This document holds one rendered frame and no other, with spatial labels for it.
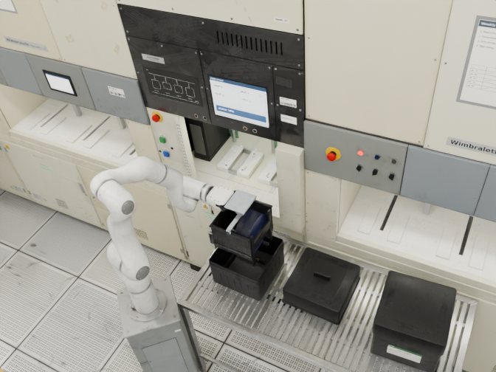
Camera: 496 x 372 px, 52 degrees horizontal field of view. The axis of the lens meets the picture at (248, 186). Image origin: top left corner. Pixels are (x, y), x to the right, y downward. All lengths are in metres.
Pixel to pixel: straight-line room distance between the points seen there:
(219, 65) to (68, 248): 2.28
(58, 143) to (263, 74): 1.83
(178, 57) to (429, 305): 1.51
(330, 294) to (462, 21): 1.30
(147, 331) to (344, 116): 1.35
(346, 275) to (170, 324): 0.88
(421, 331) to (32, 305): 2.63
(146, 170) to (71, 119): 1.77
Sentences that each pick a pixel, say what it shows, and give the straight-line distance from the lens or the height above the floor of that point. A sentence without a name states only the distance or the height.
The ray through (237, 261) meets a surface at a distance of 2.68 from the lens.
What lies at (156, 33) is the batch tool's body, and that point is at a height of 1.84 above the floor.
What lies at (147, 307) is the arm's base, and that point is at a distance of 2.55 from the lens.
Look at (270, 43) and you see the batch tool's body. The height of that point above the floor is 1.90.
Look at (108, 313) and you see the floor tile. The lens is 3.62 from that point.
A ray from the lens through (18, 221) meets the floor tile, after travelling 4.48.
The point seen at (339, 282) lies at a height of 0.86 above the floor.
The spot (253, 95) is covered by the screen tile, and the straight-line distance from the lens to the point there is 2.24.
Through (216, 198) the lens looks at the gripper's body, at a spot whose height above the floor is 1.28.
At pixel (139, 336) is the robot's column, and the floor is 0.71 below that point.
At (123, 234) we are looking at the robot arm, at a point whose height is 1.34.
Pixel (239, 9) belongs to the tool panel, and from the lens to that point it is 2.06.
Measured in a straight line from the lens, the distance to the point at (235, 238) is 2.28.
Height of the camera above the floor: 2.90
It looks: 45 degrees down
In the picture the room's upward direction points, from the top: 7 degrees counter-clockwise
